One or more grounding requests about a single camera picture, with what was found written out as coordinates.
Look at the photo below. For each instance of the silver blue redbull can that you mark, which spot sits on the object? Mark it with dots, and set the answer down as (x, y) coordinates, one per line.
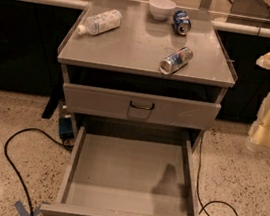
(176, 61)

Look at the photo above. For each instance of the closed grey top drawer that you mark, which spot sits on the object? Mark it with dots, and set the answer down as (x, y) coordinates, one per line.
(141, 107)

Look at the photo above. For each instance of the blue pepsi can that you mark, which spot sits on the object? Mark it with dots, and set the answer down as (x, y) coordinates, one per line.
(181, 22)

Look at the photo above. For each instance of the grey drawer cabinet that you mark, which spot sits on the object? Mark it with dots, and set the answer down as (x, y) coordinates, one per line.
(128, 59)

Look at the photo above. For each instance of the white bowl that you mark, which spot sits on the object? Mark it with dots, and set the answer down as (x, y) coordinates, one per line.
(161, 9)

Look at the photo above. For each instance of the clear plastic water bottle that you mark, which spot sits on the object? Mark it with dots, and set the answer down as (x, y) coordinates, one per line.
(100, 23)

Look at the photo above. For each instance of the blue power adapter box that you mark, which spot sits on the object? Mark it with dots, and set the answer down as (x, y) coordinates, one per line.
(65, 129)

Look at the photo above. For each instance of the blue tape cross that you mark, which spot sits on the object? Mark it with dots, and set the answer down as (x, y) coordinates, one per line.
(22, 211)

